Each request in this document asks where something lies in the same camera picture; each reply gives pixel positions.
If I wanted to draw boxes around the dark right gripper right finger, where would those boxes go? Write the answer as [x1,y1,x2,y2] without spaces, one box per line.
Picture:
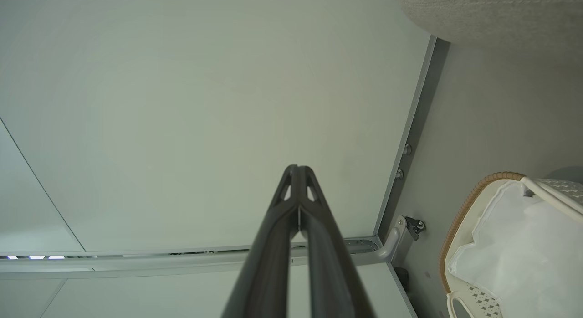
[298,165,375,318]

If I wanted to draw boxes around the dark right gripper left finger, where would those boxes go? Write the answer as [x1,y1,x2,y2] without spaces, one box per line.
[222,164,300,318]

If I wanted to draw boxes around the white basket with woven rim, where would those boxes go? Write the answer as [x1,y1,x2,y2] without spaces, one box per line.
[439,171,583,318]

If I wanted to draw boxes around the white fabric basket liner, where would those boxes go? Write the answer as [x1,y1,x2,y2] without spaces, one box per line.
[446,180,583,318]

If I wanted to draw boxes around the grey curved partition foot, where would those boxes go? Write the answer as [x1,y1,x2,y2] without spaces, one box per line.
[376,215,409,265]

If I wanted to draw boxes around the small black caster wheel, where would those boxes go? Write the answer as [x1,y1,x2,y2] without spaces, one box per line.
[405,216,427,242]

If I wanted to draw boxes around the grey fabric sofa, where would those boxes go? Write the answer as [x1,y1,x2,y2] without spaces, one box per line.
[394,0,583,52]

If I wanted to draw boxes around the grey partition corner post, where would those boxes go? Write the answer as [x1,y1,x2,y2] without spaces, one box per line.
[0,236,384,280]

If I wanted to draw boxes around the grey partition bottom rail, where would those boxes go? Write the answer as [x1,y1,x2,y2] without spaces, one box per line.
[373,35,450,240]

